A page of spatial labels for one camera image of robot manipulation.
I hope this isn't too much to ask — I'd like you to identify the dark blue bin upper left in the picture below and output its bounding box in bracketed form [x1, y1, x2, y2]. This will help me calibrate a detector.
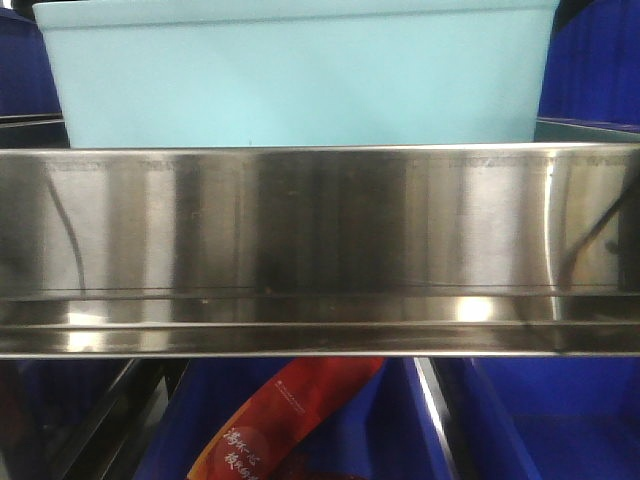
[1, 7, 61, 116]

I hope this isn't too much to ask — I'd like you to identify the light blue plastic bin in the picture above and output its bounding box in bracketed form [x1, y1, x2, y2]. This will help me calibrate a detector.
[34, 1, 557, 148]

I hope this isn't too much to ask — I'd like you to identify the dark blue bin lower right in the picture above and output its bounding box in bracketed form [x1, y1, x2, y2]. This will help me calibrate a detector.
[437, 357, 639, 479]

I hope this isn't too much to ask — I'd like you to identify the dark blue bin upper right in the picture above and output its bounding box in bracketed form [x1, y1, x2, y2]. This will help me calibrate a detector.
[538, 0, 639, 129]

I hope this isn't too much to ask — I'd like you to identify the red snack package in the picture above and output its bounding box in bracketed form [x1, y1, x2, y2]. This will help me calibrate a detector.
[186, 356, 384, 479]

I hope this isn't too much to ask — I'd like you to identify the dark blue bin lower middle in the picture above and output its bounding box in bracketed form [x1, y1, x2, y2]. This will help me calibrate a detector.
[134, 358, 454, 479]

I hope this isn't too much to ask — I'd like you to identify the dark blue bin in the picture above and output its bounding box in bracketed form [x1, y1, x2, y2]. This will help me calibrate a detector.
[1, 7, 61, 116]
[437, 357, 639, 479]
[134, 358, 454, 479]
[538, 0, 639, 129]

